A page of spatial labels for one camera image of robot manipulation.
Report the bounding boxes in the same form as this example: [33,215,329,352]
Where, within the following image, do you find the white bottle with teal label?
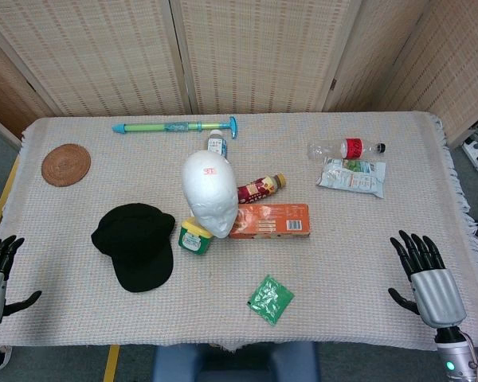
[206,129,229,161]

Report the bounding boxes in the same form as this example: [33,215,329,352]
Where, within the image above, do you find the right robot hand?
[388,229,468,329]

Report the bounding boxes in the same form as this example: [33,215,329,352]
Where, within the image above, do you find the white foam mannequin head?
[182,150,239,240]

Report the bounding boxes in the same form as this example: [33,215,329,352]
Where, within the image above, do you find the green jar with yellow lid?
[178,217,214,256]

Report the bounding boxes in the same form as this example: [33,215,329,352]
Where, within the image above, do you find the clear bottle with red label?
[307,136,386,162]

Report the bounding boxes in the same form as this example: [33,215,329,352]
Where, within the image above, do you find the round woven rattan coaster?
[41,143,92,187]

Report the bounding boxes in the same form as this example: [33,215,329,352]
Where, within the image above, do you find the orange cardboard box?
[228,203,312,240]

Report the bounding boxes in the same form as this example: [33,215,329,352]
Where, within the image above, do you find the black cap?
[90,203,177,294]

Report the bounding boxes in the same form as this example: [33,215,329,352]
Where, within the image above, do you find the beige woven tablecloth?
[0,111,478,353]

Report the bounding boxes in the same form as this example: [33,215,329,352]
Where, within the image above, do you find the green blue water squirter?
[112,115,239,140]

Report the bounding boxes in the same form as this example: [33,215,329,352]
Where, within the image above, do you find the red brown drink bottle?
[237,173,288,207]

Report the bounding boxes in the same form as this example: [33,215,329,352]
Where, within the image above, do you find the woven folding screen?
[0,0,478,150]

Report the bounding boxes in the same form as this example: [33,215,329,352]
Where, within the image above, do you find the white snack bag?
[316,156,387,200]

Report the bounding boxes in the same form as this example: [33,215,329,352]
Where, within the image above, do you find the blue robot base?
[152,341,322,382]

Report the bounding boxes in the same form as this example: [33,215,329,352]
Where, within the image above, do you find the green foil sachet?
[246,274,296,327]

